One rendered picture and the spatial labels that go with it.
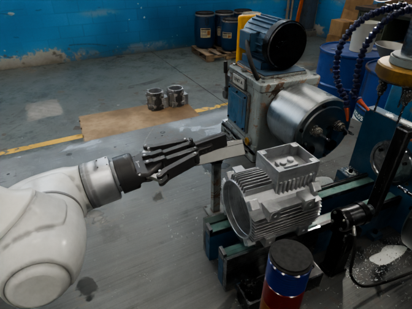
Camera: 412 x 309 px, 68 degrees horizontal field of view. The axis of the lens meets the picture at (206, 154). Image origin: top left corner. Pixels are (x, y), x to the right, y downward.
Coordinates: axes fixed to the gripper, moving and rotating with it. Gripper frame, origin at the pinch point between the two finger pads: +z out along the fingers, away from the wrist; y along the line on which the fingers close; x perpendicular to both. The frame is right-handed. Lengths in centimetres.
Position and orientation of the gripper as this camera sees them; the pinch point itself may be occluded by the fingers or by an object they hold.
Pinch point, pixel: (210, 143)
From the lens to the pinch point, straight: 64.8
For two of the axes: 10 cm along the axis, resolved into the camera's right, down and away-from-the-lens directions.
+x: 1.3, 8.0, 5.8
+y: -3.8, -5.0, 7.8
